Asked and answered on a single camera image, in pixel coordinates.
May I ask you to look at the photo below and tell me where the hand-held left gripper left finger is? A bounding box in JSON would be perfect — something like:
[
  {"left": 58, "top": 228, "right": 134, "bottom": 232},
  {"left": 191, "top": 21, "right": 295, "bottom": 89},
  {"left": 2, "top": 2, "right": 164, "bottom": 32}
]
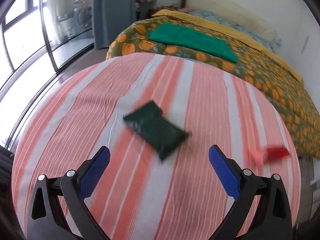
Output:
[{"left": 27, "top": 145, "right": 111, "bottom": 240}]

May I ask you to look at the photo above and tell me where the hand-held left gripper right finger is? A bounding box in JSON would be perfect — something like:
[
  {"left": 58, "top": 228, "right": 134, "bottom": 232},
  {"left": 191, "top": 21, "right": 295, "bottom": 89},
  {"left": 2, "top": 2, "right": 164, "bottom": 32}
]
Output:
[{"left": 208, "top": 144, "right": 293, "bottom": 240}]

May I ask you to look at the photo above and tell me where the red snack wrapper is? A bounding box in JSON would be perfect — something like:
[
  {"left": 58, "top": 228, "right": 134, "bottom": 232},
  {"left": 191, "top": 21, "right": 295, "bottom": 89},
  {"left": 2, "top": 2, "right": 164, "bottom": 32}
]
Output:
[{"left": 249, "top": 146, "right": 291, "bottom": 166}]

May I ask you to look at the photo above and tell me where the dark green snack packet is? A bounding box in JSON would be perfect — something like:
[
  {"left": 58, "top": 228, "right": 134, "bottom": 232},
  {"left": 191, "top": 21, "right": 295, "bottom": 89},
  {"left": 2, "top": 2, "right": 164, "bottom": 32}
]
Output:
[{"left": 123, "top": 100, "right": 192, "bottom": 162}]

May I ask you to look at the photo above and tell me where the orange striped tablecloth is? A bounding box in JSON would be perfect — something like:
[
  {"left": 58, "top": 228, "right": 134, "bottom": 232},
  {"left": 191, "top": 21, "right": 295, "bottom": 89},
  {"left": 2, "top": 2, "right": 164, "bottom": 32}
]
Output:
[{"left": 11, "top": 52, "right": 300, "bottom": 240}]

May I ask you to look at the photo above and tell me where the bed with pumpkin quilt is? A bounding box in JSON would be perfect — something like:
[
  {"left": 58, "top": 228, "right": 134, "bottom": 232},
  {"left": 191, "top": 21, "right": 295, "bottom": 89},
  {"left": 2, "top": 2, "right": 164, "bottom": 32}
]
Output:
[{"left": 106, "top": 15, "right": 320, "bottom": 159}]

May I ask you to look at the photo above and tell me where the green folded towel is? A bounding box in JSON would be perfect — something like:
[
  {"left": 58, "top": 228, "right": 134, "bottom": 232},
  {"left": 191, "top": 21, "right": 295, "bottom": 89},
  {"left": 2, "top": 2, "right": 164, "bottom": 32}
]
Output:
[{"left": 149, "top": 22, "right": 239, "bottom": 63}]

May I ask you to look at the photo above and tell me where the blue floral pillow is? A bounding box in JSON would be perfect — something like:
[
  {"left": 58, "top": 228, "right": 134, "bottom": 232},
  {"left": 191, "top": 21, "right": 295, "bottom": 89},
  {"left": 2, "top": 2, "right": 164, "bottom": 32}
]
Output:
[
  {"left": 235, "top": 24, "right": 281, "bottom": 51},
  {"left": 189, "top": 10, "right": 238, "bottom": 27}
]

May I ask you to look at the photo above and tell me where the yellow dotted blanket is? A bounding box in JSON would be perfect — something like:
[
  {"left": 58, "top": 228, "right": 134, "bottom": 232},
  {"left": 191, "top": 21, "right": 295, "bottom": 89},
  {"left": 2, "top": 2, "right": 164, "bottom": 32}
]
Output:
[{"left": 152, "top": 9, "right": 304, "bottom": 84}]

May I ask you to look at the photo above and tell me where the black framed window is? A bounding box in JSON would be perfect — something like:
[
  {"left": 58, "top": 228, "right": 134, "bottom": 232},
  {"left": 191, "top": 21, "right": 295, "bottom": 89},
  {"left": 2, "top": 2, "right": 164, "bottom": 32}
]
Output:
[{"left": 0, "top": 0, "right": 58, "bottom": 150}]

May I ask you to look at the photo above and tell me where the glass sliding door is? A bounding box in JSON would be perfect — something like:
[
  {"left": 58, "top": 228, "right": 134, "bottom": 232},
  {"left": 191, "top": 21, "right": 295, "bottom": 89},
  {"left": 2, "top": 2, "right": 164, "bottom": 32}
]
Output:
[{"left": 40, "top": 0, "right": 96, "bottom": 72}]

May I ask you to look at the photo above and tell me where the washing machine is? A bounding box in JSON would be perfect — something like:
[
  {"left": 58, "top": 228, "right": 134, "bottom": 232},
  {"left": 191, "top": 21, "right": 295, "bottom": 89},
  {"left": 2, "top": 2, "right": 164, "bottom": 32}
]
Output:
[{"left": 74, "top": 0, "right": 94, "bottom": 31}]

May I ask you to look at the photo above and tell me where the blue grey curtain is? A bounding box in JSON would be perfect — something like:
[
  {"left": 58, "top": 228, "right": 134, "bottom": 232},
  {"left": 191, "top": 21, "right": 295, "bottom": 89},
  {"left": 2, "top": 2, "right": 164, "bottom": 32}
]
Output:
[{"left": 93, "top": 0, "right": 137, "bottom": 50}]

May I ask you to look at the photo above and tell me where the cream headboard cushion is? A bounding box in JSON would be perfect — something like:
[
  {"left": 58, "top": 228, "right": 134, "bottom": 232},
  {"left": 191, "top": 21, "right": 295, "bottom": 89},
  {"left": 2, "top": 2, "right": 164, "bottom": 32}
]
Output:
[{"left": 187, "top": 0, "right": 275, "bottom": 42}]

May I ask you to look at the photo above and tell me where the white wardrobe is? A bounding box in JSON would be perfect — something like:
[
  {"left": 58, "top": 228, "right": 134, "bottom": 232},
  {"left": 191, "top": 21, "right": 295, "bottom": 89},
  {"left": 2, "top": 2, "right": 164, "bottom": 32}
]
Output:
[{"left": 282, "top": 0, "right": 320, "bottom": 105}]

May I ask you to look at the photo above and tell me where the dark wooden nightstand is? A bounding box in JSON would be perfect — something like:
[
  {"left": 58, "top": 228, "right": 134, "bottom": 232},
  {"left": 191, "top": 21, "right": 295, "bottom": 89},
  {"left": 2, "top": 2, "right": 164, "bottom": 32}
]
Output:
[{"left": 147, "top": 5, "right": 180, "bottom": 18}]

